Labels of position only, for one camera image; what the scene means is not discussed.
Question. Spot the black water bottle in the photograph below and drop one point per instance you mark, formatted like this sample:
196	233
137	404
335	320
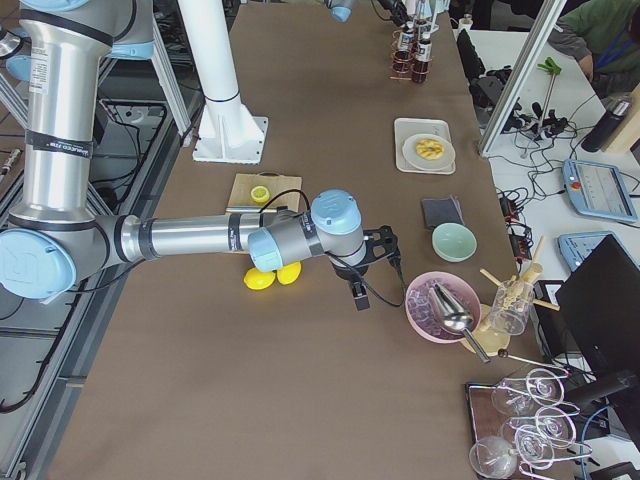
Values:
616	111

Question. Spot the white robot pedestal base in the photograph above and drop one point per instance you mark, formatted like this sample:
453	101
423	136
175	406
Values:
228	132

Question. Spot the aluminium frame post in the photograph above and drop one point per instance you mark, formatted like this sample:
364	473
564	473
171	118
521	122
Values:
547	17

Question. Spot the black monitor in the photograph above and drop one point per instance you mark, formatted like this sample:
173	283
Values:
600	305

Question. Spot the tea bottle in rack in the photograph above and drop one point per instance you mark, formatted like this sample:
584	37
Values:
421	59

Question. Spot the bamboo cutting board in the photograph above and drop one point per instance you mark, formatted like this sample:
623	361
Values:
285	192

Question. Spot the white round plate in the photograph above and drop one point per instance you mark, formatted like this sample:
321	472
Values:
443	163

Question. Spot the mint green bowl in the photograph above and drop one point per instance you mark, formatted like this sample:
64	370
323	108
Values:
454	242

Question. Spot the half lemon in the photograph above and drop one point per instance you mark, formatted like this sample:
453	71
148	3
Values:
260	194

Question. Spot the wooden cup tree stand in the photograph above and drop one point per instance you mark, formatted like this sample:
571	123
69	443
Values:
492	339

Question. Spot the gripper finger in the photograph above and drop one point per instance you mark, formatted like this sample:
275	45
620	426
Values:
360	295

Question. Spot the wine glass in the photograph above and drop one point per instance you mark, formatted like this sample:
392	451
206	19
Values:
493	457

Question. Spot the cream serving tray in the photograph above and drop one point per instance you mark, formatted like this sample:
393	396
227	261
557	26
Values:
408	132

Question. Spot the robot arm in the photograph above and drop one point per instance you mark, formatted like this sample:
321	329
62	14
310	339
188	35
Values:
53	241
340	10

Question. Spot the copper wire bottle rack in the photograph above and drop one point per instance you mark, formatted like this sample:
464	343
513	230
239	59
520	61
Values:
407	76

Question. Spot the tea bottle rack right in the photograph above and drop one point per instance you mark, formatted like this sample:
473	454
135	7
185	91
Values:
402	49

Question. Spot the yellow lemon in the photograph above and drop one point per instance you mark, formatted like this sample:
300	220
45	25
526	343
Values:
289	274
257	280

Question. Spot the black framed wooden tray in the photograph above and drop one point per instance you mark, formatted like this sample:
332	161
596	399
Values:
485	419

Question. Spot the glazed donut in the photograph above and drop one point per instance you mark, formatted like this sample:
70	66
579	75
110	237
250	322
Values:
429	149

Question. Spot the yellow lemon lower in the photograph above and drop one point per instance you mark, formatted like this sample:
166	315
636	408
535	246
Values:
289	274

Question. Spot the blue teach pendant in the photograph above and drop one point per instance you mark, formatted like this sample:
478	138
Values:
598	190
576	247

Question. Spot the yellow lemon upper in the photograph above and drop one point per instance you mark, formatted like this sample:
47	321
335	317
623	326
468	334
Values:
257	280

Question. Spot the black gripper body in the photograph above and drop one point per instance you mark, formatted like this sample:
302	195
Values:
348	273

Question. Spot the pink bowl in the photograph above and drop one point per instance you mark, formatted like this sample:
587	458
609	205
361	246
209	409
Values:
421	313

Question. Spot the grey folded cloth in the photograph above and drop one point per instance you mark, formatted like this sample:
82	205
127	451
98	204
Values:
441	211

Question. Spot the steel ice scoop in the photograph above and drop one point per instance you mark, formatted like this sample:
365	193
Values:
455	318

